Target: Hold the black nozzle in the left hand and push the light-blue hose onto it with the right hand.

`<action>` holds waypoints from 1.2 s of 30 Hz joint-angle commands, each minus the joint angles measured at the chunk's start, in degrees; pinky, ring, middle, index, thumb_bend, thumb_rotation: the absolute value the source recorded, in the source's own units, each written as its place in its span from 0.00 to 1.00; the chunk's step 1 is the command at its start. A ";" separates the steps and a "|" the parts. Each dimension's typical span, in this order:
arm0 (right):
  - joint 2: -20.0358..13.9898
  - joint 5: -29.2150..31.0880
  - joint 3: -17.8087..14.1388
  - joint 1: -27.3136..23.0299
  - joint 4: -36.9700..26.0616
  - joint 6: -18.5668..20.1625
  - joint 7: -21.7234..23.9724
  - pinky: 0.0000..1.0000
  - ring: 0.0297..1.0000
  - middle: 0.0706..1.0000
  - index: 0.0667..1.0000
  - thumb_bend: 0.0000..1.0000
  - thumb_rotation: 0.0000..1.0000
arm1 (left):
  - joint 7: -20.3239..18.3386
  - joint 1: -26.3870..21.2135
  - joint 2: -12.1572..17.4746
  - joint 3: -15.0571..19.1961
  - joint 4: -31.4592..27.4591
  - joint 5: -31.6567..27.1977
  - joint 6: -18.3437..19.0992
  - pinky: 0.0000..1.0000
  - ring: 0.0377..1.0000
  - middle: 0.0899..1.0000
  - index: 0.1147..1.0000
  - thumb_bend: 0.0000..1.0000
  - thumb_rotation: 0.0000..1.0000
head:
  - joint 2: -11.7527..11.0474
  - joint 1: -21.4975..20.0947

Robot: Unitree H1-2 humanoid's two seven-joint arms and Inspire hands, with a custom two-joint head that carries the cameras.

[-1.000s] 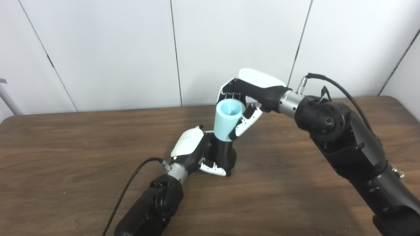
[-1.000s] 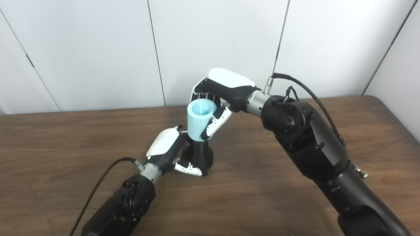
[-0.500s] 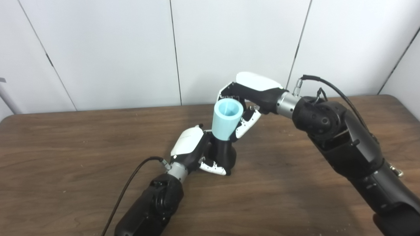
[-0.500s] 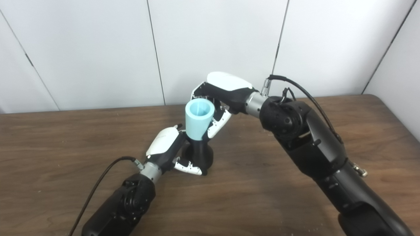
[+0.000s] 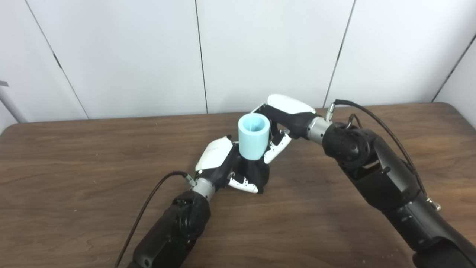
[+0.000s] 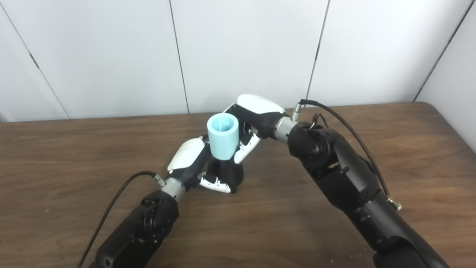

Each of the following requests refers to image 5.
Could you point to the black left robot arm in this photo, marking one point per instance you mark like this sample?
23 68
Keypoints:
174 230

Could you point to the black funnel-shaped nozzle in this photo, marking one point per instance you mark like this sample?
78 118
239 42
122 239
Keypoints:
256 173

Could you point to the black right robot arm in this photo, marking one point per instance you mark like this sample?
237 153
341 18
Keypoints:
379 175

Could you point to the grey wall post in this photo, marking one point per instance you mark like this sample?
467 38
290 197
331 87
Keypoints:
11 106

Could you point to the white and black left hand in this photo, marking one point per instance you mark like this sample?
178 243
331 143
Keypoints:
215 156

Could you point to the white and black right hand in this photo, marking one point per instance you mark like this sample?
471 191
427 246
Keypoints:
290 111

